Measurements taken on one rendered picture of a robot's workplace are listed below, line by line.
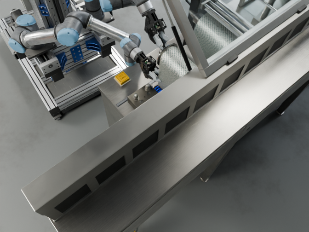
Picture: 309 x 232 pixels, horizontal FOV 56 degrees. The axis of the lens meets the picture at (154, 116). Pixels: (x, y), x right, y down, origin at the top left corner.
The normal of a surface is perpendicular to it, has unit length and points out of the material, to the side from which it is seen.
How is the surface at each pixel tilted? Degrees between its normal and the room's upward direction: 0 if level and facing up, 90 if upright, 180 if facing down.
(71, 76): 0
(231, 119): 0
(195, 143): 0
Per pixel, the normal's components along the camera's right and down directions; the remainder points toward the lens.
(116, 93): 0.04, -0.46
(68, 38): -0.07, 0.86
